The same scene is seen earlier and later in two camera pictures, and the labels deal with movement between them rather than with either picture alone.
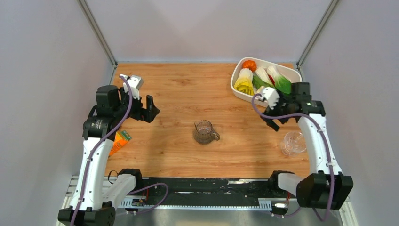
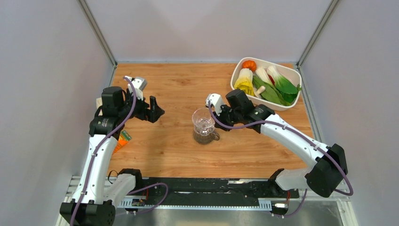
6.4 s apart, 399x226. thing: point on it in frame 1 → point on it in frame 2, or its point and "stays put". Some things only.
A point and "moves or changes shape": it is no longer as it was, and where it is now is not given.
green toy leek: [260, 78] stays put
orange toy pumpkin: [250, 64] stays put
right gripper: [283, 99] → [219, 118]
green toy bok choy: [282, 84] stays put
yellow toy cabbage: [244, 83] stays put
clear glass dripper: [293, 143] moves or changes shape
